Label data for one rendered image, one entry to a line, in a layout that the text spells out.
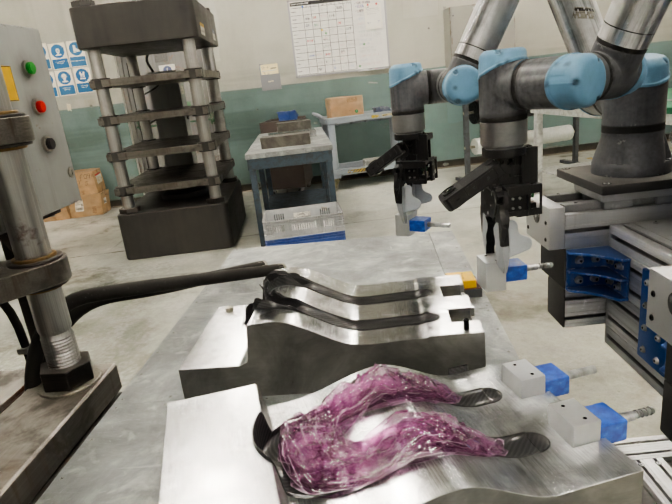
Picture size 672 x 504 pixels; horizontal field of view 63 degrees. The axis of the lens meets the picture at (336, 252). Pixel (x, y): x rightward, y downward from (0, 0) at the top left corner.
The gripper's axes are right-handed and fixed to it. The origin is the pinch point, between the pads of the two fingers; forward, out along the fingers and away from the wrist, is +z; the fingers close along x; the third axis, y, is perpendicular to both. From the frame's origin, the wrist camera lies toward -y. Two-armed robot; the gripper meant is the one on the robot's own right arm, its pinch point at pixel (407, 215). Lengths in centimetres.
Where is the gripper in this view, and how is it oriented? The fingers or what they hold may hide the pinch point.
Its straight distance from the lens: 136.0
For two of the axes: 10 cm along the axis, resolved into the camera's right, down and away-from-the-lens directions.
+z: 1.1, 9.5, 3.0
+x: 5.2, -3.1, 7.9
